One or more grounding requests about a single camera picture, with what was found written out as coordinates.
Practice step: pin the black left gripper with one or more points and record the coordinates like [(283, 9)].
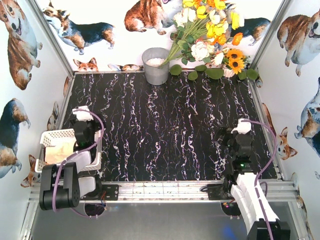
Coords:
[(81, 124)]

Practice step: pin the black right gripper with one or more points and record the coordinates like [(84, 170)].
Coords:
[(225, 135)]

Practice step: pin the cream glove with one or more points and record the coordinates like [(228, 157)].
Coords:
[(56, 154)]

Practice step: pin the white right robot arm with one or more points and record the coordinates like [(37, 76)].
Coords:
[(241, 183)]

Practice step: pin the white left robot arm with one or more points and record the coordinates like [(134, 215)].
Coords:
[(61, 186)]

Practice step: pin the white plastic storage basket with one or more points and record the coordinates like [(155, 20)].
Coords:
[(54, 137)]

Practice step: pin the large green moss stone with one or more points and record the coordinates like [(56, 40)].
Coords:
[(214, 73)]

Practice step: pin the white sunflower pot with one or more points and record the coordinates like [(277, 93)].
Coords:
[(228, 73)]

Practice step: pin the green moss stone right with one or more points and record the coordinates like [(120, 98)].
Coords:
[(252, 74)]

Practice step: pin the sunflower bunch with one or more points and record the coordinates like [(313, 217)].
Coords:
[(235, 60)]

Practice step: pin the green moss stone far left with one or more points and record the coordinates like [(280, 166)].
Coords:
[(175, 70)]

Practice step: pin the grey metal bucket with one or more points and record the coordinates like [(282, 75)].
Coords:
[(156, 68)]

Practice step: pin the artificial flower bouquet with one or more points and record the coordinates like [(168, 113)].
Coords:
[(203, 28)]

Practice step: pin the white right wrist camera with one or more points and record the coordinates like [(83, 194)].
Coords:
[(244, 126)]

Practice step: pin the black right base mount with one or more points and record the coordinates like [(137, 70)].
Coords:
[(220, 191)]

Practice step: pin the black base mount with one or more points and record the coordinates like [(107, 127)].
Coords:
[(220, 191), (103, 191)]

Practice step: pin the aluminium frame rail right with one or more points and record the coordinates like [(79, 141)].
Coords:
[(270, 137)]

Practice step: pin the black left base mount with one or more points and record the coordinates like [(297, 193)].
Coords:
[(103, 191)]

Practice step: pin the aluminium front rail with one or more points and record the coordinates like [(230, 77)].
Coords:
[(189, 191)]

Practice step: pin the aluminium frame post right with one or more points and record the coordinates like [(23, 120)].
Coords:
[(279, 15)]

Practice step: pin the aluminium frame post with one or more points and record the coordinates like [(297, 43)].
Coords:
[(35, 8), (279, 15)]

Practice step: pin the aluminium frame post left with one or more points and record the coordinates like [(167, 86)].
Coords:
[(35, 8)]

